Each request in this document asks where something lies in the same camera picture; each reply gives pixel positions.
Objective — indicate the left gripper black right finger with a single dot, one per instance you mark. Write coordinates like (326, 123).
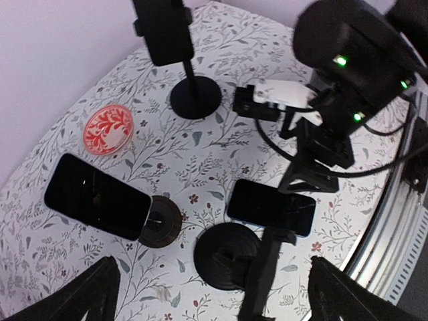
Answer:
(333, 295)

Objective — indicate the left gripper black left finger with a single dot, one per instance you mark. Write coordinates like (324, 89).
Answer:
(93, 295)

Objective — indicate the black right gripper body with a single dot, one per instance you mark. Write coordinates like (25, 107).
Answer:
(320, 144)

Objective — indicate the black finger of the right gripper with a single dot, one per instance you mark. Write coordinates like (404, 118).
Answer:
(305, 175)

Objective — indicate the small round base phone stand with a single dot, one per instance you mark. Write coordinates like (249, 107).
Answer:
(163, 224)

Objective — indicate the black gooseneck stand round base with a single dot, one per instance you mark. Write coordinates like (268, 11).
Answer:
(230, 256)

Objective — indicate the black phone with white edge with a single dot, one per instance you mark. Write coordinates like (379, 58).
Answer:
(86, 194)

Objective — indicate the tall black clamp phone stand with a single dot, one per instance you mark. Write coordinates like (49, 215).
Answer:
(195, 97)

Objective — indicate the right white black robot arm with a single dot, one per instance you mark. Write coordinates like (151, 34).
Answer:
(362, 60)

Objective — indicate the floral patterned tablecloth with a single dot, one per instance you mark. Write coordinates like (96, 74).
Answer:
(194, 163)

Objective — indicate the red white patterned bowl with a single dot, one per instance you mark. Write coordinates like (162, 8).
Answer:
(108, 130)

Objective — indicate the aluminium front rail base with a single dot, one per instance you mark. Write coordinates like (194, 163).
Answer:
(375, 228)

